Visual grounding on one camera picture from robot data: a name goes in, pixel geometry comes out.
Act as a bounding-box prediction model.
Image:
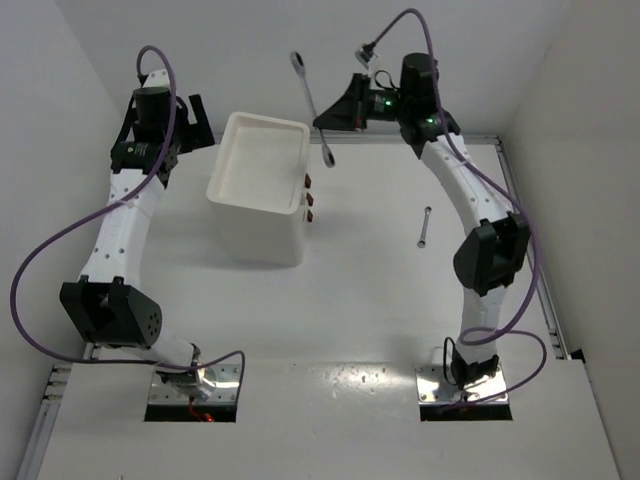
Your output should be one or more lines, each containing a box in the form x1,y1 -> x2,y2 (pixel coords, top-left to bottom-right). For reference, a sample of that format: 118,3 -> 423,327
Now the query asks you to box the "metal base plate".
148,364 -> 242,407
415,364 -> 509,407

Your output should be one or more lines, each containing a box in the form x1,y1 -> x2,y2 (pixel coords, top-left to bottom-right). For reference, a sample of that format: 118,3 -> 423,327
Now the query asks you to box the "silver combination wrench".
417,206 -> 432,248

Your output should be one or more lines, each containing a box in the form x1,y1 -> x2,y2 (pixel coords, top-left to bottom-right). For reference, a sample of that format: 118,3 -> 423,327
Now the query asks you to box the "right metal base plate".
415,364 -> 509,407

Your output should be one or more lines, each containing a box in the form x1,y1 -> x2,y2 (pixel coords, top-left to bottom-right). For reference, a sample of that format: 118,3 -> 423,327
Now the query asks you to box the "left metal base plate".
148,364 -> 242,407

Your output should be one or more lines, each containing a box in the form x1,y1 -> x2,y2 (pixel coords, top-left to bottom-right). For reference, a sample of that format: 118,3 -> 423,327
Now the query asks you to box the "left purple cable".
9,45 -> 246,365

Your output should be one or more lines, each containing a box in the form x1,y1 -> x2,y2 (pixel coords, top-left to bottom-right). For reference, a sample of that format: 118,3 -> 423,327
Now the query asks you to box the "silver ratchet wrench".
290,51 -> 335,168

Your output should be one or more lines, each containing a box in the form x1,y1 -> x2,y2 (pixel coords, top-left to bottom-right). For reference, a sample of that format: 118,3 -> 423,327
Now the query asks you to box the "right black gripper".
315,74 -> 411,133

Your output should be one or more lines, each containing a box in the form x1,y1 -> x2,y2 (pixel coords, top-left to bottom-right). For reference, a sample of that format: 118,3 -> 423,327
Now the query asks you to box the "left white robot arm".
59,87 -> 215,390

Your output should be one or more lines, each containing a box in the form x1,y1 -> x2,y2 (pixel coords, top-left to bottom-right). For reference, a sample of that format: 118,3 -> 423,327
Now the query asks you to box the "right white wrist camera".
355,43 -> 379,77

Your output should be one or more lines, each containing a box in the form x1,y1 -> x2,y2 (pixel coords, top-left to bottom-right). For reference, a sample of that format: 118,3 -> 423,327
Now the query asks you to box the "aluminium rail left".
16,362 -> 72,480

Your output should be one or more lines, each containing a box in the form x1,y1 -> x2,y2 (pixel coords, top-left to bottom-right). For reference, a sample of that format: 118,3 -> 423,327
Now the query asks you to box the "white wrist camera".
138,69 -> 171,93
355,43 -> 379,77

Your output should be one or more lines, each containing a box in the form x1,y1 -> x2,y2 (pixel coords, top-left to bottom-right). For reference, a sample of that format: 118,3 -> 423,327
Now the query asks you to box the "white drawer cabinet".
206,112 -> 310,267

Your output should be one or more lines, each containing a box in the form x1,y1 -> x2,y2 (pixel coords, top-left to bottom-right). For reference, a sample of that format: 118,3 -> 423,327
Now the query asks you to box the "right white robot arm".
313,53 -> 530,388

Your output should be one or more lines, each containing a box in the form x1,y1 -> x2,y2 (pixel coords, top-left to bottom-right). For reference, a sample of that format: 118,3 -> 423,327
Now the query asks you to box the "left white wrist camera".
138,69 -> 171,93

